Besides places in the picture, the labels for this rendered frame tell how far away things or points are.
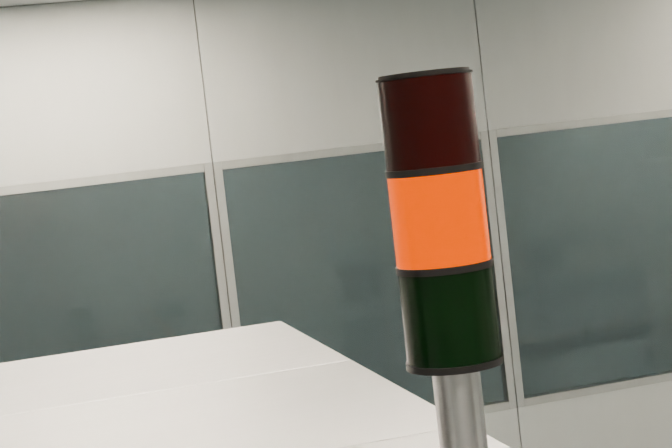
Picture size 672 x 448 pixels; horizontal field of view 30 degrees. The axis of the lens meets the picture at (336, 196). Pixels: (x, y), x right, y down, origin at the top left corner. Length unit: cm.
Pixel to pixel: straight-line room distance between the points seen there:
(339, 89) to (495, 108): 71
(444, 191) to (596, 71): 512
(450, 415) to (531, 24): 500
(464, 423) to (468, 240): 9
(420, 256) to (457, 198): 3
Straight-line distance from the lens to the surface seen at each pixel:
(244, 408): 108
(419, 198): 62
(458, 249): 63
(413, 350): 64
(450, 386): 65
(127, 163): 513
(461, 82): 63
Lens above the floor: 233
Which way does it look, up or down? 3 degrees down
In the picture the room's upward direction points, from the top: 6 degrees counter-clockwise
